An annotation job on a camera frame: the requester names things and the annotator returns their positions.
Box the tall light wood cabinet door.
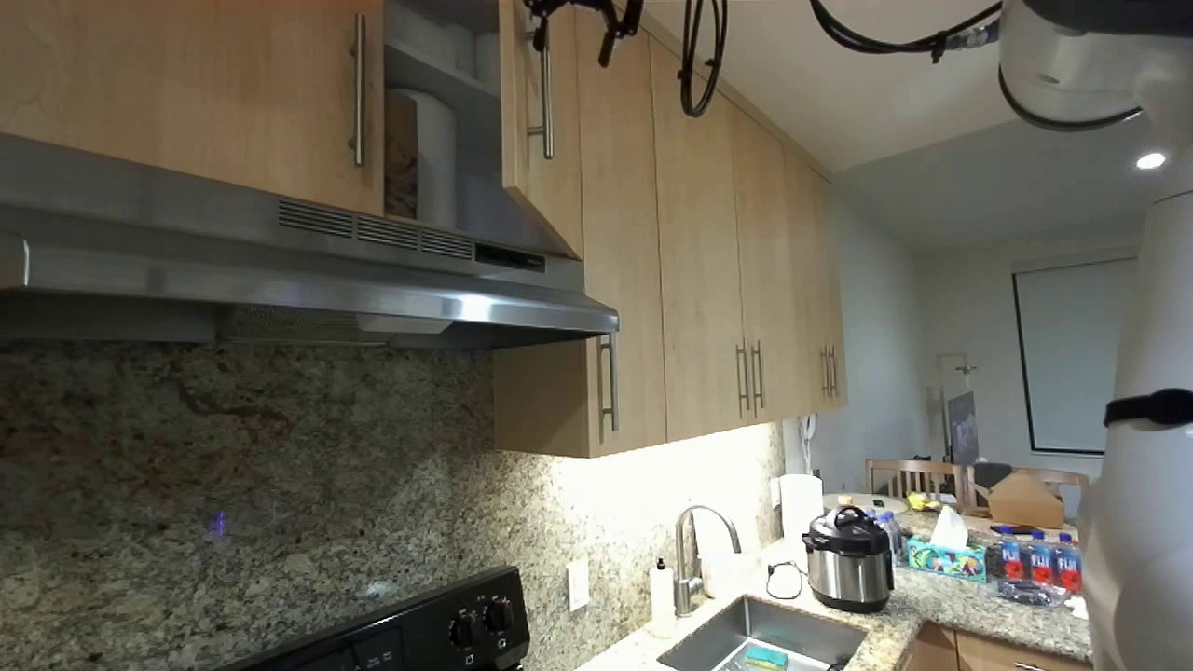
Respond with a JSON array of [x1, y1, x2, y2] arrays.
[[578, 22, 671, 455], [649, 50, 755, 444], [724, 103, 807, 426], [782, 146, 834, 414]]

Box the wooden base cabinet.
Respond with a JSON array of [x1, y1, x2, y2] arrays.
[[896, 621, 1098, 671]]

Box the steel kitchen faucet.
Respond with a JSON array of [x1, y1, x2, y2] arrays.
[[671, 500, 751, 624]]

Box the white soap dispenser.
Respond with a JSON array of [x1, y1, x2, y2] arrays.
[[645, 554, 680, 628]]

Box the white paper towel roll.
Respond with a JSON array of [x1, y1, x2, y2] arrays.
[[776, 470, 828, 546]]

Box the stainless steel range hood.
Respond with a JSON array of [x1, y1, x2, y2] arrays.
[[0, 131, 624, 352]]

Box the wooden dining chair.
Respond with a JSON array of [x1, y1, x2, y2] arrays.
[[865, 455, 951, 503], [1040, 467, 1098, 500]]

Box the clear plastic bottle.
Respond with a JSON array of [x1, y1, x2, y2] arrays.
[[868, 495, 902, 555]]

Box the steel black pressure cooker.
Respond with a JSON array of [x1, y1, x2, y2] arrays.
[[797, 500, 897, 616]]

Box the black stove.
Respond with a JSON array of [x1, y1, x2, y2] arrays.
[[234, 567, 535, 671]]

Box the stainless steel sink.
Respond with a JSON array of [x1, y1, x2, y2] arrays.
[[653, 593, 871, 671]]

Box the blue sponge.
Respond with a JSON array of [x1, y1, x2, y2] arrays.
[[741, 638, 801, 671]]

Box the teal tissue box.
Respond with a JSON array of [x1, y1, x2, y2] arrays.
[[902, 503, 993, 586]]

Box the brown cardboard piece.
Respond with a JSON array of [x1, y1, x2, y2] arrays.
[[986, 467, 1070, 534]]

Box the small water bottle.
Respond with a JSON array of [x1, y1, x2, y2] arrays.
[[1027, 531, 1060, 593], [996, 531, 1028, 591], [1057, 534, 1088, 596]]

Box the white projection screen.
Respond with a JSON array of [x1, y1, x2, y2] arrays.
[[1007, 257, 1140, 458]]

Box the white vent duct pipe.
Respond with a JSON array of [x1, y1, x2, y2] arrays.
[[414, 88, 464, 237]]

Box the white wall outlet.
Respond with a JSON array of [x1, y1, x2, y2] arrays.
[[563, 555, 594, 616]]

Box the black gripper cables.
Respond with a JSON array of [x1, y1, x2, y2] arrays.
[[518, 0, 1003, 122]]

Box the black strap around arm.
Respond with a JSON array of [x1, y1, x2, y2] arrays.
[[1099, 383, 1193, 433]]

